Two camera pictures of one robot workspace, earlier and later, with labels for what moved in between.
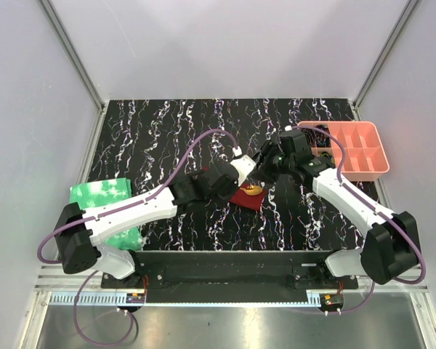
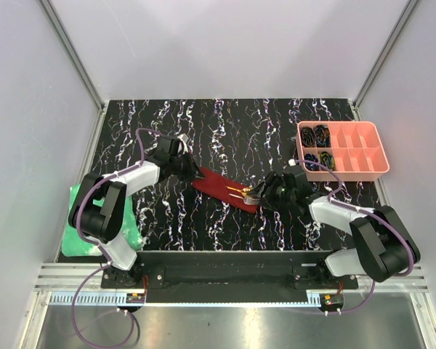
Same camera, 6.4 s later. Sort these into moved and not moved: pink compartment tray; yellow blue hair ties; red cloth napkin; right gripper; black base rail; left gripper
Moved: left gripper; red cloth napkin; right gripper
Not moved: pink compartment tray; yellow blue hair ties; black base rail
